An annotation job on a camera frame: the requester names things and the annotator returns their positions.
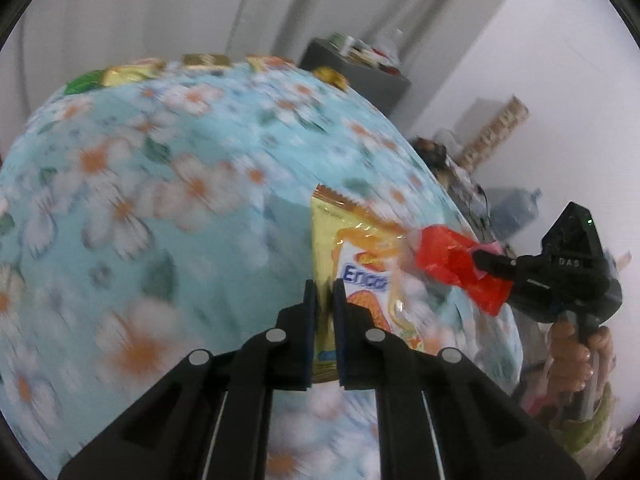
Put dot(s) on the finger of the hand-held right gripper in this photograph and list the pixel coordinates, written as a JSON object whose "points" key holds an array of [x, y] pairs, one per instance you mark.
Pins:
{"points": [[497, 264]]}

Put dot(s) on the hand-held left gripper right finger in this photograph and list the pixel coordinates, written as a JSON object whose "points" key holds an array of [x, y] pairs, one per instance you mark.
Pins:
{"points": [[341, 340]]}

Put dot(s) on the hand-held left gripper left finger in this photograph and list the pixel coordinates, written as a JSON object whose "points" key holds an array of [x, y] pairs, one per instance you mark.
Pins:
{"points": [[311, 340]]}

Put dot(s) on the red plastic wrapper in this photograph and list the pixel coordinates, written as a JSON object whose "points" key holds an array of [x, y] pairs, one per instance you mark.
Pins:
{"points": [[440, 255]]}

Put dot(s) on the yellow snack packet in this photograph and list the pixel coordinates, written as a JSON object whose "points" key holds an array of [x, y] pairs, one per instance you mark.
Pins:
{"points": [[325, 240]]}

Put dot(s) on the person's right hand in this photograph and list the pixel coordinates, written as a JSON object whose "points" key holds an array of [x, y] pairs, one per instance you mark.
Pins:
{"points": [[567, 360]]}

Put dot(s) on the blue water jug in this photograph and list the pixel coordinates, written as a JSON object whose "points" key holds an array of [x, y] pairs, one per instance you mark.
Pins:
{"points": [[515, 210]]}

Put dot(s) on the patterned rolled mat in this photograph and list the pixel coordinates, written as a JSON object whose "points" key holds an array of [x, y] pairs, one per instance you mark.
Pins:
{"points": [[492, 132]]}

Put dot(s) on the white plastic bags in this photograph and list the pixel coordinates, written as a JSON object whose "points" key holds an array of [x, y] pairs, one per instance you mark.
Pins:
{"points": [[450, 140]]}

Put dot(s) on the green cloth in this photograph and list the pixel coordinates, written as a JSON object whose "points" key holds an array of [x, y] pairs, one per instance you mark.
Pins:
{"points": [[595, 425]]}

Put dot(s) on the blue floral tablecloth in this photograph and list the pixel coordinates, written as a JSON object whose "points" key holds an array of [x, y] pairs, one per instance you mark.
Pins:
{"points": [[150, 185]]}

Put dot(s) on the grey cabinet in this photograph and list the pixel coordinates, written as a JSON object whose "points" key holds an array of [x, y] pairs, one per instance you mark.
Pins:
{"points": [[360, 80]]}

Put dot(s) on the clear plastic bag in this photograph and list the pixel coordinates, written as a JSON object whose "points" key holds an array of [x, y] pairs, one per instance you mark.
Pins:
{"points": [[392, 42]]}

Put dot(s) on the golden snack packet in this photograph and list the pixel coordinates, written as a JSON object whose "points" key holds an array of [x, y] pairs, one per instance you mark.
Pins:
{"points": [[130, 72], [267, 62], [205, 60], [332, 77]]}

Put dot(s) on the pile of small packets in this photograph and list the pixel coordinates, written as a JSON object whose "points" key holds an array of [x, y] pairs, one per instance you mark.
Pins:
{"points": [[355, 50]]}

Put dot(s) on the lime green snack packet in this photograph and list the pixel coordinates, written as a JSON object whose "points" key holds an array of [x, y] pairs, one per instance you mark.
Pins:
{"points": [[82, 82]]}

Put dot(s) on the grey white curtain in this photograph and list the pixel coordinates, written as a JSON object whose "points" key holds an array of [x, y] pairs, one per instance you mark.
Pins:
{"points": [[150, 10]]}

